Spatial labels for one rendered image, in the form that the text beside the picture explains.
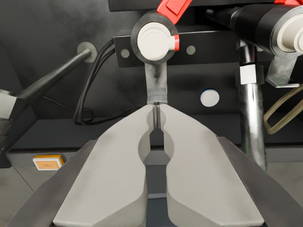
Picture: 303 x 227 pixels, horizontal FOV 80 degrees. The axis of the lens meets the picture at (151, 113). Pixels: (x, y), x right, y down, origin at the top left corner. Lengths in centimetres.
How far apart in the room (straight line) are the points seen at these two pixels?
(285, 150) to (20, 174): 224
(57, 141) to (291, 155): 46
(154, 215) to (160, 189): 9
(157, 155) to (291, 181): 207
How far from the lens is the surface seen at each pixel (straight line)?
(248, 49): 18
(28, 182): 242
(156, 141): 37
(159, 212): 71
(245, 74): 17
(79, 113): 23
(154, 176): 76
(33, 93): 23
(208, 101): 42
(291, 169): 220
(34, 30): 44
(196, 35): 23
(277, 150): 41
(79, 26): 40
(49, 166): 42
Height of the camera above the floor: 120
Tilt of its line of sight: 58 degrees down
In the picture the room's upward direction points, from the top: 177 degrees counter-clockwise
